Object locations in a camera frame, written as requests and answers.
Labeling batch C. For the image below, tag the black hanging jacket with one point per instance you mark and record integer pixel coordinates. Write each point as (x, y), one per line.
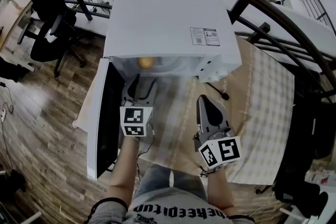
(299, 165)

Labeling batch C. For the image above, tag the white power strip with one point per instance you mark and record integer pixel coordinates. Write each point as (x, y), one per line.
(2, 115)

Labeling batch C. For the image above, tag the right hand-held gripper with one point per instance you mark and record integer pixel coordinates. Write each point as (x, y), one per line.
(228, 149)

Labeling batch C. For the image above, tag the beige checkered tablecloth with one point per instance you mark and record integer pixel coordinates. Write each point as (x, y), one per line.
(265, 102)

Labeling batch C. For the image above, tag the curved black railing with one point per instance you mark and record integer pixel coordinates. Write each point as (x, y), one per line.
(262, 0)

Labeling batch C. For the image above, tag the orange round fruit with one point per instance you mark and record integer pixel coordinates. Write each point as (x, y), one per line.
(145, 63)

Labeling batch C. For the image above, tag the person's grey printed shirt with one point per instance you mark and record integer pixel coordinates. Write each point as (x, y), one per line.
(170, 207)

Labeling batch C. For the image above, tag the person's blue jeans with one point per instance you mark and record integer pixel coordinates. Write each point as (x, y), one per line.
(162, 181)

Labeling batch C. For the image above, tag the black office chair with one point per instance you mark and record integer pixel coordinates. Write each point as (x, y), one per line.
(50, 42)

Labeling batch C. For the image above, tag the person's right forearm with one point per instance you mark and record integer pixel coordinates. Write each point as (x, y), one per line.
(220, 191)

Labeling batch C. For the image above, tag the person's left forearm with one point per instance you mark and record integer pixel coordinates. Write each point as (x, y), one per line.
(123, 173)

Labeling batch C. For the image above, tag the black power plug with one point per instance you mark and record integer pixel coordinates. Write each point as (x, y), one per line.
(224, 96)

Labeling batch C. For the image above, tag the white microwave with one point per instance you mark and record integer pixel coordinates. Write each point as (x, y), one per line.
(162, 26)

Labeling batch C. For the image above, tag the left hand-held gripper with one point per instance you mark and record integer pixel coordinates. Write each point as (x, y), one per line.
(132, 116)

